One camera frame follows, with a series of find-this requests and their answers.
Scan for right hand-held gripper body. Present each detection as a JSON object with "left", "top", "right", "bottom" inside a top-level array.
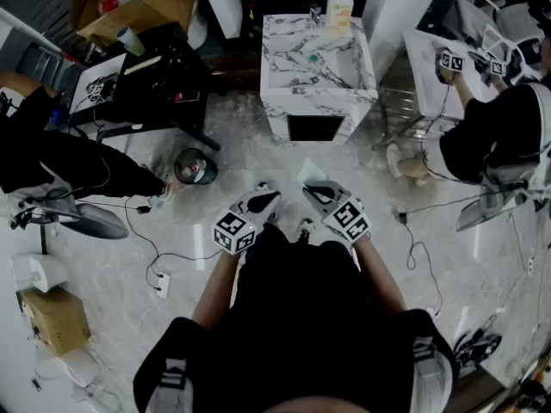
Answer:
[{"left": 302, "top": 179, "right": 372, "bottom": 246}]

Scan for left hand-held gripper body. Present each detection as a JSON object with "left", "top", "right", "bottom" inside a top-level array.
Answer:
[{"left": 213, "top": 189, "right": 283, "bottom": 256}]

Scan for person's right forearm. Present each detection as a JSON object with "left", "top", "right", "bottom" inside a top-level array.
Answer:
[{"left": 353, "top": 234, "right": 408, "bottom": 314}]

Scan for person's left forearm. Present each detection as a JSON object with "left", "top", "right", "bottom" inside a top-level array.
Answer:
[{"left": 191, "top": 247, "right": 240, "bottom": 331}]

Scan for clear soap pump bottle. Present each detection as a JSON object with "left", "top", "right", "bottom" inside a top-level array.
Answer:
[{"left": 325, "top": 0, "right": 355, "bottom": 36}]

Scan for person's right shoe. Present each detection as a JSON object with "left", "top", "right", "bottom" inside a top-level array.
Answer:
[{"left": 296, "top": 218, "right": 315, "bottom": 244}]

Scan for dark round waste bin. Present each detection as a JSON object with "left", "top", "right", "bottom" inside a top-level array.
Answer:
[{"left": 173, "top": 147, "right": 219, "bottom": 187}]

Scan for white slipper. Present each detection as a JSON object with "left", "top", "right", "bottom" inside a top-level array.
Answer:
[{"left": 385, "top": 142, "right": 406, "bottom": 179}]

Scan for white power strip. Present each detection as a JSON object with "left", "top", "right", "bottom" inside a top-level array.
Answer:
[{"left": 154, "top": 272, "right": 172, "bottom": 299}]

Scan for person's black shirt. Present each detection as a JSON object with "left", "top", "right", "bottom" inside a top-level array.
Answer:
[{"left": 133, "top": 224, "right": 460, "bottom": 413}]

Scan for marble pattern sink cabinet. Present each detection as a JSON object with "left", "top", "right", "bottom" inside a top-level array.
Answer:
[{"left": 259, "top": 13, "right": 380, "bottom": 146}]

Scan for chrome metal rack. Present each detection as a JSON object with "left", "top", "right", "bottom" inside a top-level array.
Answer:
[{"left": 372, "top": 73, "right": 457, "bottom": 150}]

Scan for grey office chair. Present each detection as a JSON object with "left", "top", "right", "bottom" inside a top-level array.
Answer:
[
  {"left": 8, "top": 182, "right": 130, "bottom": 241},
  {"left": 455, "top": 161, "right": 551, "bottom": 232}
]

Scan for black table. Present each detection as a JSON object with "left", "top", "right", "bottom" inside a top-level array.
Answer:
[{"left": 68, "top": 22, "right": 223, "bottom": 152}]

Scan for white sink cabinet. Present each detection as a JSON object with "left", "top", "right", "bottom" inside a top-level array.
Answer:
[{"left": 402, "top": 28, "right": 500, "bottom": 122}]

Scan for black patterned sneakers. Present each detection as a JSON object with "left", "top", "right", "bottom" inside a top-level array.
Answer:
[{"left": 451, "top": 327, "right": 504, "bottom": 367}]

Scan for beige flat strip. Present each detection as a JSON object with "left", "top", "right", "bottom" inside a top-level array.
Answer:
[{"left": 123, "top": 54, "right": 163, "bottom": 76}]

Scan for idle hand-held gripper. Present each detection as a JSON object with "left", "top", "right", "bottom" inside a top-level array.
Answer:
[{"left": 85, "top": 73, "right": 120, "bottom": 105}]

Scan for small brown cardboard box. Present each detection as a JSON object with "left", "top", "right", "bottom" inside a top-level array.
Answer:
[{"left": 20, "top": 286, "right": 92, "bottom": 358}]

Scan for white paper roll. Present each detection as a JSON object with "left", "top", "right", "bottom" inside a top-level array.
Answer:
[{"left": 10, "top": 252, "right": 70, "bottom": 294}]

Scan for chrome faucet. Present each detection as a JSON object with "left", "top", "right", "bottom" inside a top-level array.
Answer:
[{"left": 307, "top": 3, "right": 324, "bottom": 32}]

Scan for green plastic cup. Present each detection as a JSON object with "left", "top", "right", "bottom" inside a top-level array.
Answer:
[{"left": 124, "top": 34, "right": 146, "bottom": 57}]

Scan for white board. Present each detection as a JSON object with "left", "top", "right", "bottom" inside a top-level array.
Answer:
[{"left": 68, "top": 52, "right": 128, "bottom": 115}]

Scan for blue round cap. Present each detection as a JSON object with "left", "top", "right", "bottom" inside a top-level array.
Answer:
[{"left": 46, "top": 105, "right": 70, "bottom": 131}]

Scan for large brown cardboard box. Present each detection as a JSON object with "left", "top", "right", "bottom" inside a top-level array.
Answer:
[{"left": 69, "top": 0, "right": 199, "bottom": 49}]

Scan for white mesh chair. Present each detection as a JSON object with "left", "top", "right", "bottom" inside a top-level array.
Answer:
[{"left": 443, "top": 0, "right": 548, "bottom": 81}]

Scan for black cable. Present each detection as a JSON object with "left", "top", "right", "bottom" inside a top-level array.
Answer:
[
  {"left": 398, "top": 213, "right": 444, "bottom": 317},
  {"left": 124, "top": 195, "right": 225, "bottom": 292}
]

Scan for grey striped shoulder strap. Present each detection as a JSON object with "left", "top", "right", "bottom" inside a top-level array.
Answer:
[
  {"left": 148, "top": 357, "right": 195, "bottom": 413},
  {"left": 408, "top": 336, "right": 455, "bottom": 413}
]

